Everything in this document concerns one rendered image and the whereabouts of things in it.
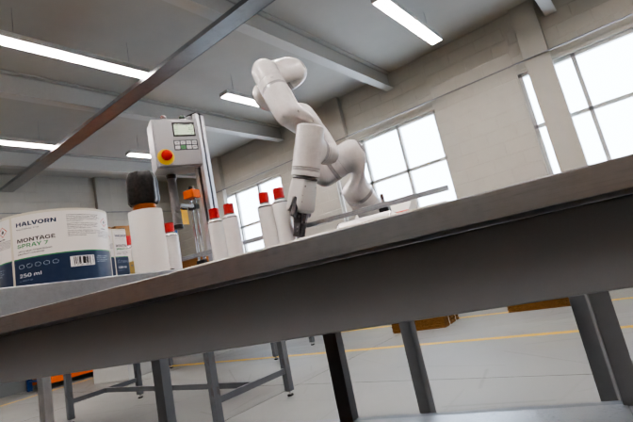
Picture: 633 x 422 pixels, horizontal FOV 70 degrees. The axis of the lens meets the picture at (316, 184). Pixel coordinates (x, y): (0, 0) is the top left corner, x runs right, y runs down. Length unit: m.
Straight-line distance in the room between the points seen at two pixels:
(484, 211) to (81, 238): 0.81
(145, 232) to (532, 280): 1.05
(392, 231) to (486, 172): 6.29
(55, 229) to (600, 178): 0.88
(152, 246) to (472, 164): 5.78
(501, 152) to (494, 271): 6.23
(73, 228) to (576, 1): 6.45
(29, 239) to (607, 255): 0.90
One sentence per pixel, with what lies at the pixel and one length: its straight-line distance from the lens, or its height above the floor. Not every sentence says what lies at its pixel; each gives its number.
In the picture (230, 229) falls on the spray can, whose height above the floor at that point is 1.00.
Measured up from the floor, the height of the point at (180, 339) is 0.76.
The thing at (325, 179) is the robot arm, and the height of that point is 1.16.
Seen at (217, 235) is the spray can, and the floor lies 0.99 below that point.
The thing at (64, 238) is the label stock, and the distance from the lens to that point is 0.98.
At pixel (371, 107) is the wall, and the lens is 7.51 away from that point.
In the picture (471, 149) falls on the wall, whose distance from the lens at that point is 6.71.
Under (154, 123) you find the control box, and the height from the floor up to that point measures 1.45.
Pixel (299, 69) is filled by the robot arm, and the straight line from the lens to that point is 1.67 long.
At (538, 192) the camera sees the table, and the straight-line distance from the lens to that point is 0.32.
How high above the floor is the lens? 0.80
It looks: 11 degrees up
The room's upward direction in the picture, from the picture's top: 12 degrees counter-clockwise
